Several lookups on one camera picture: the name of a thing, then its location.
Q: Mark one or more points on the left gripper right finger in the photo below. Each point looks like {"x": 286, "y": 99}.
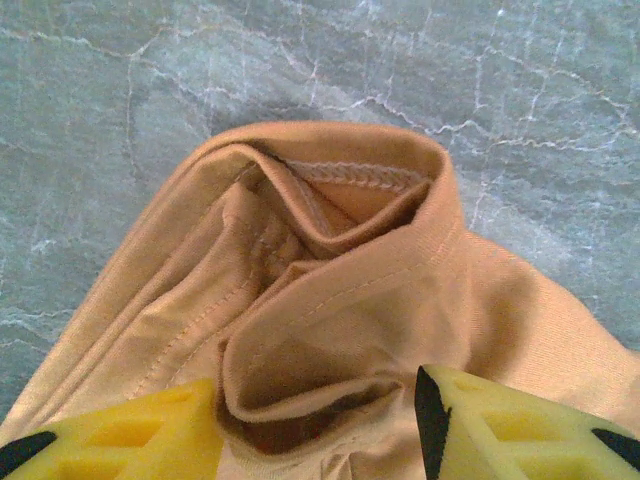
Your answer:
{"x": 510, "y": 440}

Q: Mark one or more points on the orange-tan t-shirt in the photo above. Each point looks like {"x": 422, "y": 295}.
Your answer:
{"x": 375, "y": 300}

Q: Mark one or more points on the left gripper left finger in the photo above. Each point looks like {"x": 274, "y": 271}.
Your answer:
{"x": 125, "y": 440}

